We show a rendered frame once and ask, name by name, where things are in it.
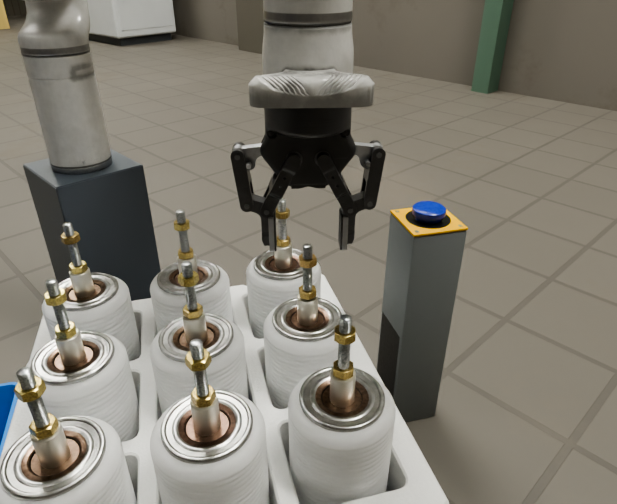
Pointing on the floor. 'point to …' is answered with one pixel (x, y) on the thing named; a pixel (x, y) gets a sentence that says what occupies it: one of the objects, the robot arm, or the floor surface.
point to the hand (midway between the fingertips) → (307, 235)
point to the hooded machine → (131, 21)
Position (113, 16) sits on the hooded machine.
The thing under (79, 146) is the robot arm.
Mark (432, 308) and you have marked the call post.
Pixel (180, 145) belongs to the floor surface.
